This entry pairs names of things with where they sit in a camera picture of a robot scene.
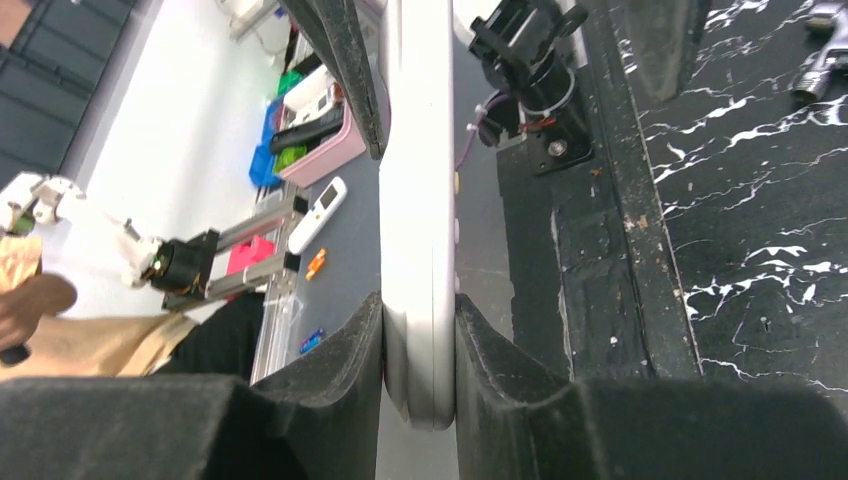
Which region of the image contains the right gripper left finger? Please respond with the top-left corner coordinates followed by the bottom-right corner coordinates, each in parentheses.
top-left (1, 292), bottom-right (383, 479)

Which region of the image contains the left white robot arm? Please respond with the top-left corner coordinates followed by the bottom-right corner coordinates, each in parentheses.
top-left (281, 1), bottom-right (594, 175)

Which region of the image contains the person's hand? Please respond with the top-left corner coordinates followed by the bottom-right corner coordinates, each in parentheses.
top-left (1, 273), bottom-right (77, 351)

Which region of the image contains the pink storage bin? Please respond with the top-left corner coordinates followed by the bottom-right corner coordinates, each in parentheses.
top-left (268, 65), bottom-right (365, 188)

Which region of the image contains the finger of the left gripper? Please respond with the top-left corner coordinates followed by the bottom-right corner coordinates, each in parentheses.
top-left (279, 0), bottom-right (387, 161)

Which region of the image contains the orange small clip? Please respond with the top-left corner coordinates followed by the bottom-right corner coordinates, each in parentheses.
top-left (305, 248), bottom-right (327, 281)

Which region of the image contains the white remote control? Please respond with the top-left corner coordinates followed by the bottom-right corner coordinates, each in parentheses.
top-left (287, 176), bottom-right (348, 255)
top-left (378, 1), bottom-right (456, 431)

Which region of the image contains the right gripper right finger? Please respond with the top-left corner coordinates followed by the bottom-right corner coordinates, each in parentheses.
top-left (455, 295), bottom-right (847, 479)

